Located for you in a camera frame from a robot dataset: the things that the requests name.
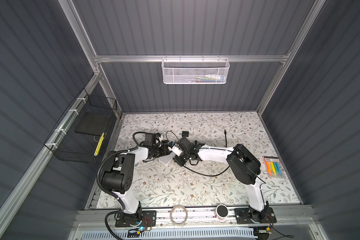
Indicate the white network switch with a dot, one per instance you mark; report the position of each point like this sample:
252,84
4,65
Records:
167,159

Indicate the aluminium front rail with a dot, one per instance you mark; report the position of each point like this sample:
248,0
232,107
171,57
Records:
205,216

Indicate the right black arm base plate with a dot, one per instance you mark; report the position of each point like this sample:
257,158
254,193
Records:
251,216

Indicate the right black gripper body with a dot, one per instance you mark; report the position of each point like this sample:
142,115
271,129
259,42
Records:
183,158

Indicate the black wire basket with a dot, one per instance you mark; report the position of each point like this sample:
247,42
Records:
67,145

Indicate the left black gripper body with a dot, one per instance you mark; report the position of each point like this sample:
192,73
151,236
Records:
159,151

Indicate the black foam pad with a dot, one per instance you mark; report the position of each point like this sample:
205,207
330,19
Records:
92,124

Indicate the clear tape roll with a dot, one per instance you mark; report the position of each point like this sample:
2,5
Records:
178,215

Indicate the pack of coloured markers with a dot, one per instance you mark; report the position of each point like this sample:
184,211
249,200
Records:
273,167

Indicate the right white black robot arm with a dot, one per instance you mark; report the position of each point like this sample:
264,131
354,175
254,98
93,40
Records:
244,165

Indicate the white wire mesh basket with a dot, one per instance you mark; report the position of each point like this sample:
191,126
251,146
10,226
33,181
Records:
200,71

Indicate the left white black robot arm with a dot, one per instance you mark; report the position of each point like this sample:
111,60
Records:
115,175

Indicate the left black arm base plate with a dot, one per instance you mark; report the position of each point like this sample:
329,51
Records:
139,219

